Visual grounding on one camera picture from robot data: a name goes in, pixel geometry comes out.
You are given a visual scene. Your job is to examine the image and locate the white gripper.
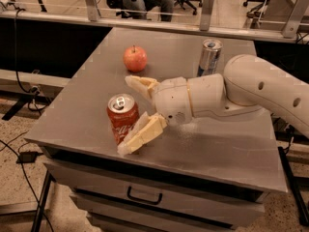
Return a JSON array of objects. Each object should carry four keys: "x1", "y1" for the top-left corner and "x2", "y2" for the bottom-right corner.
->
[{"x1": 117, "y1": 75, "x2": 192, "y2": 156}]

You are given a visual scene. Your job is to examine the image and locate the red coke can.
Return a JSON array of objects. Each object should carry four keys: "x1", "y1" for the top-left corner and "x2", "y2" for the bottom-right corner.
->
[{"x1": 106, "y1": 94, "x2": 139, "y2": 145}]

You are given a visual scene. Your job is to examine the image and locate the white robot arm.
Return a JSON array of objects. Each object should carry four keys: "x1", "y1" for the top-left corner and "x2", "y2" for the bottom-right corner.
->
[{"x1": 118, "y1": 54, "x2": 309, "y2": 156}]

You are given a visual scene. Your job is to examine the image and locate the silver blue energy drink can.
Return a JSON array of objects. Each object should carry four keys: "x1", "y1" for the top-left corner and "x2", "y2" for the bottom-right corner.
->
[{"x1": 197, "y1": 39, "x2": 223, "y2": 76}]

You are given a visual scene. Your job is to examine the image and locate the red apple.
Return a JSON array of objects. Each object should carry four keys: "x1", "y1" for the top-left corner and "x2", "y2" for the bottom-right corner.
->
[{"x1": 123, "y1": 45, "x2": 148, "y2": 73}]

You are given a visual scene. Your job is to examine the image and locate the grey drawer cabinet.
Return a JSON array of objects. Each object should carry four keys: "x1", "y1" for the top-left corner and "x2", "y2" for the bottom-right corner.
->
[{"x1": 27, "y1": 28, "x2": 287, "y2": 232}]

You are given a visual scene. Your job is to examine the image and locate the seated person in jeans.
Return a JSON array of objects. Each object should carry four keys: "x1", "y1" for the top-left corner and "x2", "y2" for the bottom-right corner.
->
[{"x1": 123, "y1": 0, "x2": 174, "y2": 22}]

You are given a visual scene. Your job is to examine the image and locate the black power adapter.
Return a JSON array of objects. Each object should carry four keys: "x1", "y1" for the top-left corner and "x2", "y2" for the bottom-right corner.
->
[{"x1": 16, "y1": 152, "x2": 38, "y2": 163}]

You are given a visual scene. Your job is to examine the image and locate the black office chair right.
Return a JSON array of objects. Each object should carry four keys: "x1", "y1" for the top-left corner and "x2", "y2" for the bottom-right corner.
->
[{"x1": 242, "y1": 0, "x2": 269, "y2": 18}]

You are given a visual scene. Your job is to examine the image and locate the black drawer handle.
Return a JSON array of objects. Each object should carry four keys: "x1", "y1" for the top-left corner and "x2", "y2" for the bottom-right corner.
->
[{"x1": 126, "y1": 186, "x2": 163, "y2": 206}]

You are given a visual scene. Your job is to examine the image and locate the metal railing post left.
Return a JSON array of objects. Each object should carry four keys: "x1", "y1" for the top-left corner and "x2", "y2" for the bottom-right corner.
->
[{"x1": 85, "y1": 0, "x2": 100, "y2": 21}]

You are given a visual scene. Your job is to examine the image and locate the metal railing post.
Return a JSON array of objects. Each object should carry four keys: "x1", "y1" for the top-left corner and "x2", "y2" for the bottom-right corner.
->
[
  {"x1": 199, "y1": 0, "x2": 214, "y2": 31},
  {"x1": 85, "y1": 0, "x2": 100, "y2": 21}
]

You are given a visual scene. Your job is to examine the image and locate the black hanging cable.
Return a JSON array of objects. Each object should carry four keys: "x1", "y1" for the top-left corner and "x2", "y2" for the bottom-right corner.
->
[{"x1": 13, "y1": 7, "x2": 49, "y2": 113}]

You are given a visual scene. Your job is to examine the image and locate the metal railing post middle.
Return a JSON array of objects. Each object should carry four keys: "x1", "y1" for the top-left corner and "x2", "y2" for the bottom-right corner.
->
[{"x1": 199, "y1": 0, "x2": 214, "y2": 31}]

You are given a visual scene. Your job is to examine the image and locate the black floor cable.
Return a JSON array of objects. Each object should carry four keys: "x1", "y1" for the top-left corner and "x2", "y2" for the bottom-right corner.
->
[{"x1": 0, "y1": 130, "x2": 55, "y2": 232}]

